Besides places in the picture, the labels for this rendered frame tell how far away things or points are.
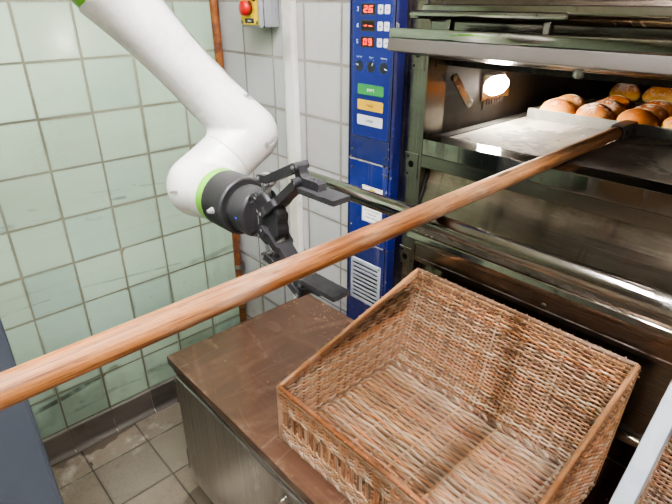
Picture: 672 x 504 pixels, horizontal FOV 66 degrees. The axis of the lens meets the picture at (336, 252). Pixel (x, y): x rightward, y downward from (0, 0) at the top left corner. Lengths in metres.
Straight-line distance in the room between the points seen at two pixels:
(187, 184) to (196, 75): 0.18
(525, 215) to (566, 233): 0.10
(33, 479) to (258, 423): 0.51
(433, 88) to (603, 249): 0.52
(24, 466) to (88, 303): 0.70
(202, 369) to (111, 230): 0.64
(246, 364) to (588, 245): 0.90
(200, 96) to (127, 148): 0.94
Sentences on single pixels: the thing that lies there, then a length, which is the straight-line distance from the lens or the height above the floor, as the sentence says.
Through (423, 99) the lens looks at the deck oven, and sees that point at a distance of 1.28.
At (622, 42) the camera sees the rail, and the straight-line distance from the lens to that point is 0.91.
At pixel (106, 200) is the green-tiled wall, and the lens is 1.85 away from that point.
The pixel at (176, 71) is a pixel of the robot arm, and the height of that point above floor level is 1.38.
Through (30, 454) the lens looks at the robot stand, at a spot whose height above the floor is 0.58.
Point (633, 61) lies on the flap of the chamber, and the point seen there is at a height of 1.40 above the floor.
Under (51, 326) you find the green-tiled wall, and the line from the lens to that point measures 1.95.
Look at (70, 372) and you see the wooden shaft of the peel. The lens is 0.52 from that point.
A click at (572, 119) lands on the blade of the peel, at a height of 1.19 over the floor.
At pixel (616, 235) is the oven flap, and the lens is 1.14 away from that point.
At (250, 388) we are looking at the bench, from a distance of 1.39.
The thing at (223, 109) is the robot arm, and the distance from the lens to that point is 0.91.
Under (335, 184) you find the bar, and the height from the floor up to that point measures 1.17.
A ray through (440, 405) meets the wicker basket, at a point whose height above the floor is 0.59.
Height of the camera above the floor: 1.48
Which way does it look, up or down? 26 degrees down
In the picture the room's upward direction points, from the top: straight up
